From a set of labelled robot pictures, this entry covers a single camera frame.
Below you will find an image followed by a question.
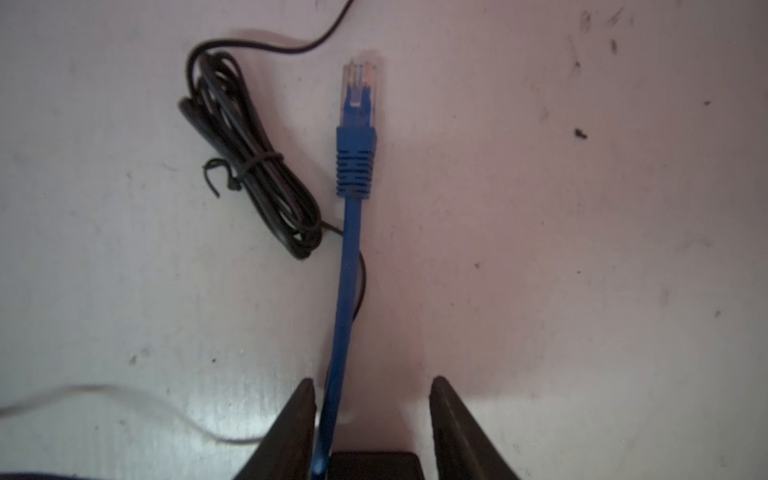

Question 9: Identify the black power adapter with cord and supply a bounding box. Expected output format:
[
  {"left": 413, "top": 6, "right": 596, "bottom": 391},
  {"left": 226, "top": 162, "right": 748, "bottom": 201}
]
[{"left": 178, "top": 0, "right": 368, "bottom": 322}]

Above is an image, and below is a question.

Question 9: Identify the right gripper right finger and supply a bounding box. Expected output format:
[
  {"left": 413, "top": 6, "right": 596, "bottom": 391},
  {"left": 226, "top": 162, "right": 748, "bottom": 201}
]
[{"left": 429, "top": 376, "right": 519, "bottom": 480}]

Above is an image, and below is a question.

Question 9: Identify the blue ethernet cable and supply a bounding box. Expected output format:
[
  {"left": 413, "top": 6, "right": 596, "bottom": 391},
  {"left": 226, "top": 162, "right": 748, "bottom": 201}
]
[{"left": 308, "top": 56, "right": 379, "bottom": 480}]

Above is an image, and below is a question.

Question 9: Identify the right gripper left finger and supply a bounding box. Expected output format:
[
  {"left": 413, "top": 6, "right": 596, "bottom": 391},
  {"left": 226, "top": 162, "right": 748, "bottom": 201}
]
[{"left": 235, "top": 378, "right": 316, "bottom": 480}]

